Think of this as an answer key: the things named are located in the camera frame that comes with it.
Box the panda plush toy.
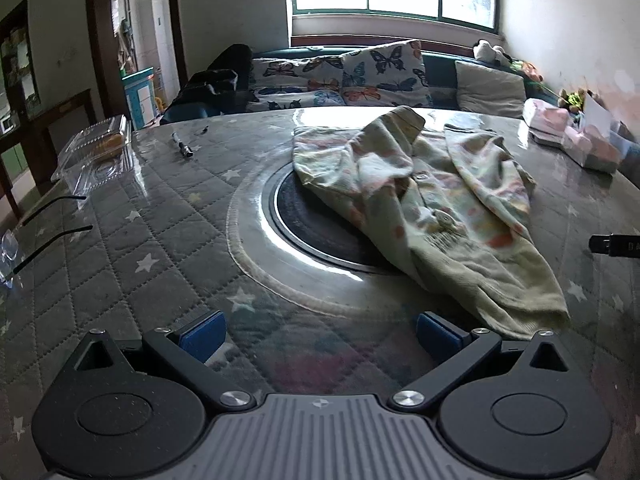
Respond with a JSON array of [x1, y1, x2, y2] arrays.
[[472, 40, 513, 67]]

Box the flat grey box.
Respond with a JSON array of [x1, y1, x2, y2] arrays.
[[527, 127, 564, 149]]

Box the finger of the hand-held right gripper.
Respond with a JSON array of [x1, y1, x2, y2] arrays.
[[589, 234, 640, 257]]

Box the dark wooden door frame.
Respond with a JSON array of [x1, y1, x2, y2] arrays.
[[85, 0, 189, 121]]

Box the dark wooden side table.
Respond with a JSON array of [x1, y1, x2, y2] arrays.
[[0, 89, 97, 221]]

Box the dark clothes pile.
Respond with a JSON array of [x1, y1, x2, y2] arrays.
[[161, 44, 256, 123]]

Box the dark blue sofa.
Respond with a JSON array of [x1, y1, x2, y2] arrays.
[[160, 45, 556, 126]]

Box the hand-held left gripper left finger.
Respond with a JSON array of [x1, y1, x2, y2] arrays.
[[75, 310, 257, 415]]

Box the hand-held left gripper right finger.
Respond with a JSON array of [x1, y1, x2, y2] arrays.
[[389, 312, 571, 415]]

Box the clear plastic food container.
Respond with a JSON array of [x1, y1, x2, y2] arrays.
[[50, 114, 135, 198]]

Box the black-framed eyeglasses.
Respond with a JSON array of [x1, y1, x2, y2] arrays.
[[0, 195, 95, 291]]

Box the green patterned baby cardigan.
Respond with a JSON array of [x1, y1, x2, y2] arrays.
[[291, 105, 572, 342]]

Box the grey quilted star tablecloth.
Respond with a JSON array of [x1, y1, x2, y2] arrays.
[[0, 105, 640, 480]]

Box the black marker pen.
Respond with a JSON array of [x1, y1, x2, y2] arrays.
[[171, 132, 194, 160]]

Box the small blue cabinet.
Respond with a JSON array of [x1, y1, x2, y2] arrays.
[[121, 66, 157, 128]]

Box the dark wooden display cabinet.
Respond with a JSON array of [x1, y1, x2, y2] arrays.
[[0, 0, 42, 126]]

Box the grey pillow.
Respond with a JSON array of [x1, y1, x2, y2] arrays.
[[454, 60, 528, 120]]

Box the pink and green tissue pack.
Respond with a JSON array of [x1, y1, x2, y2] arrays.
[[560, 125, 626, 175]]

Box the round black induction cooktop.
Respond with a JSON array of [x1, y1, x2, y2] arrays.
[[269, 162, 416, 277]]

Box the small brown plush toy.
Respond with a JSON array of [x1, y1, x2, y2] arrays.
[[557, 89, 594, 114]]

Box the large butterfly print pillow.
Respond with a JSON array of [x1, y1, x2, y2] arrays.
[[341, 40, 433, 107]]

